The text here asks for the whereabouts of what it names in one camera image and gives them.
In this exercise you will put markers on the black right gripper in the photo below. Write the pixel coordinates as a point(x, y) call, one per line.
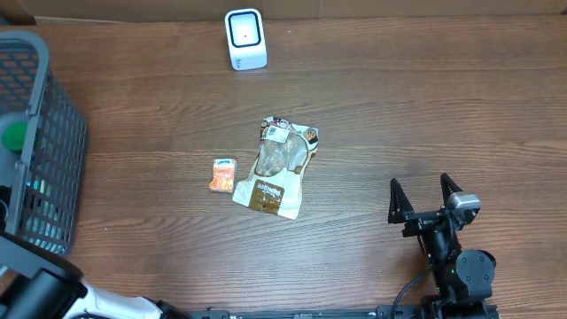
point(400, 209)

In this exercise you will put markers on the brown white snack pouch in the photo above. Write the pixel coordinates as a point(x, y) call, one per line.
point(275, 182)

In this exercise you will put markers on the orange tissue pack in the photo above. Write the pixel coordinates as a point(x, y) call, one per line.
point(224, 172)

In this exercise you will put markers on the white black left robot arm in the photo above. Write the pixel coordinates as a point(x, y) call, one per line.
point(47, 285)

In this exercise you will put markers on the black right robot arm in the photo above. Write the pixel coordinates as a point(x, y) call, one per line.
point(463, 278)

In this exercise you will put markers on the white barcode scanner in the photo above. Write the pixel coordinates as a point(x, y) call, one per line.
point(246, 39)

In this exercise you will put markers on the grey plastic mesh basket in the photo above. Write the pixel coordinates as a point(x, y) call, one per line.
point(41, 187)

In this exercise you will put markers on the green capped bottle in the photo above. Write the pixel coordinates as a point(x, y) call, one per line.
point(14, 137)

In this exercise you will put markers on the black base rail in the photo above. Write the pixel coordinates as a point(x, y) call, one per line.
point(380, 312)

